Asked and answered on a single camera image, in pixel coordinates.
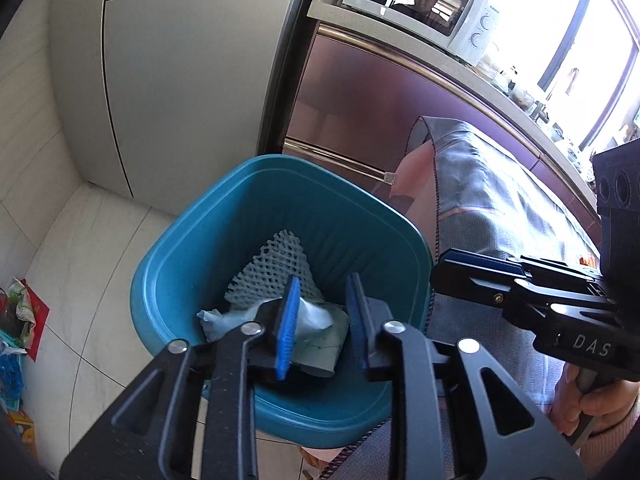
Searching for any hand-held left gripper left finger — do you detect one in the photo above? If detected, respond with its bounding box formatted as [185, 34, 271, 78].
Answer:
[59, 275, 303, 480]

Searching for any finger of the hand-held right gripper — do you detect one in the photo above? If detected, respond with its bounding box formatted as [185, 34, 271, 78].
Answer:
[439, 248, 603, 287]
[431, 261, 617, 332]

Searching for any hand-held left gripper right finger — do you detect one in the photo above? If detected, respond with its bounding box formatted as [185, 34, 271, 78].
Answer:
[345, 273, 586, 480]

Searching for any white tissue paper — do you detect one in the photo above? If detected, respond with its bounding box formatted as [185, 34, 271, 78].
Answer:
[197, 300, 346, 346]

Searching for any white foam net sleeve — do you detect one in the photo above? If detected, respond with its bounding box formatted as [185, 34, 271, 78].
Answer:
[225, 230, 326, 311]

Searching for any teal trash bin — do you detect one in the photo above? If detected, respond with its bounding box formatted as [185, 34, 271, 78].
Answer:
[130, 154, 434, 450]

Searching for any person's right forearm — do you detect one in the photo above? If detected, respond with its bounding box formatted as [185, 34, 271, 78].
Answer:
[575, 405, 640, 461]

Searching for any person's right hand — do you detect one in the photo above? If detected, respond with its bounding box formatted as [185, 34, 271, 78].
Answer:
[550, 362, 640, 436]

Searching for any plaid tablecloth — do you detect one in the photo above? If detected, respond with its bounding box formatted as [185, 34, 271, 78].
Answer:
[300, 115, 601, 480]

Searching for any purple kitchen counter cabinet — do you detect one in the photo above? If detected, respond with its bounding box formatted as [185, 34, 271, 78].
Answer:
[265, 0, 601, 241]

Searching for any white microwave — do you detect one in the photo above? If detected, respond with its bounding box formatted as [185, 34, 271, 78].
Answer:
[344, 0, 502, 57]

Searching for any kitchen window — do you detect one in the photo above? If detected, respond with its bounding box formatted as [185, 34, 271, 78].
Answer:
[475, 0, 640, 151]

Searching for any red paper sheet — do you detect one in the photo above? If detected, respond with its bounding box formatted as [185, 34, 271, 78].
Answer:
[20, 285, 51, 361]

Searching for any printed plastic bag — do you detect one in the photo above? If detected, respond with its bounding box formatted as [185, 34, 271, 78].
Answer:
[0, 280, 33, 356]

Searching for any blue plastic bag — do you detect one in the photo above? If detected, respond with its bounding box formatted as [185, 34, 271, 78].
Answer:
[0, 350, 26, 411]

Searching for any grey refrigerator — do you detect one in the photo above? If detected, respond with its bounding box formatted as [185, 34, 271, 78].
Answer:
[47, 0, 321, 211]

